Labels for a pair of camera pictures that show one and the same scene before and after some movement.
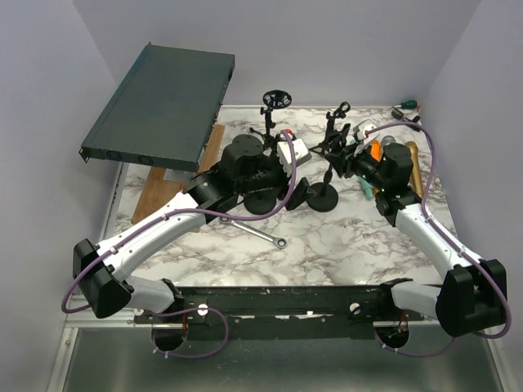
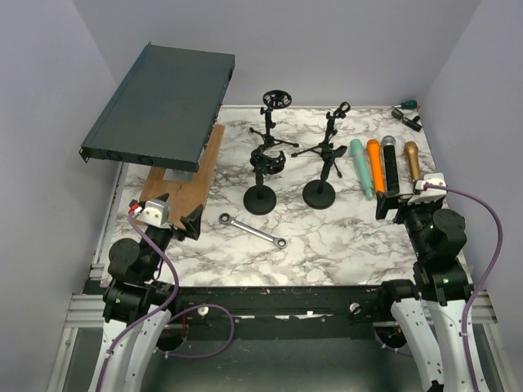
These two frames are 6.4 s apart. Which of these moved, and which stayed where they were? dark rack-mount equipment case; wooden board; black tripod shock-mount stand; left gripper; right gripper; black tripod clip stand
Moved: left gripper; right gripper
Stayed: black tripod shock-mount stand; black tripod clip stand; wooden board; dark rack-mount equipment case
